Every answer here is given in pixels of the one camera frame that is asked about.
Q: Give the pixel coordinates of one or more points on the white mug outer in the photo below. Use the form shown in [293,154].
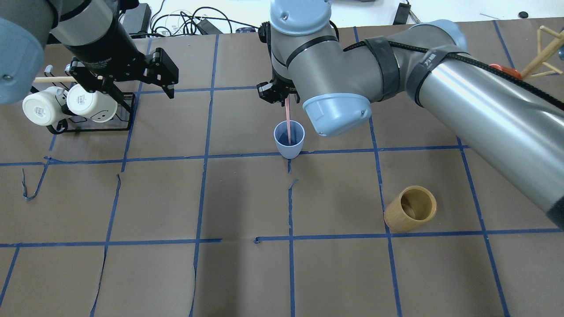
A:
[46,107]

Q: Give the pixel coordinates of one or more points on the wooden mug tree stand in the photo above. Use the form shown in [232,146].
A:
[540,66]

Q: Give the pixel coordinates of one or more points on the pink chopstick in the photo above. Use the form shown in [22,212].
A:
[288,120]

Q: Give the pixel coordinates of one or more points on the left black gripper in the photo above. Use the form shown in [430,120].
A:
[107,47]

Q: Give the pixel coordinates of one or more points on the black wire mug rack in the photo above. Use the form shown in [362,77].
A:
[121,121]

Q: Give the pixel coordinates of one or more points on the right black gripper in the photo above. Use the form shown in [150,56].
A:
[276,91]

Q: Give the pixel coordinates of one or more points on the orange mug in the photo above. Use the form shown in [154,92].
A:
[507,70]

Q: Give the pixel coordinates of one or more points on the white mug with face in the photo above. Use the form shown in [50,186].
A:
[97,106]

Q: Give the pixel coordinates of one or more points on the light blue plastic cup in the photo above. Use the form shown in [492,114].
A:
[297,137]

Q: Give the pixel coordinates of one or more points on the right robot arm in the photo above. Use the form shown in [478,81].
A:
[514,126]

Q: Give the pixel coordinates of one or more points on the black power brick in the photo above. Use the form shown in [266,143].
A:
[135,21]

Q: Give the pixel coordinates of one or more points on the bamboo cylinder holder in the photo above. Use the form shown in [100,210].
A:
[412,207]

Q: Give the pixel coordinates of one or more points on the black power adapter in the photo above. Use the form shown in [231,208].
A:
[403,13]

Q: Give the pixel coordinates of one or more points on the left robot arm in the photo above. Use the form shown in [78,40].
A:
[91,30]

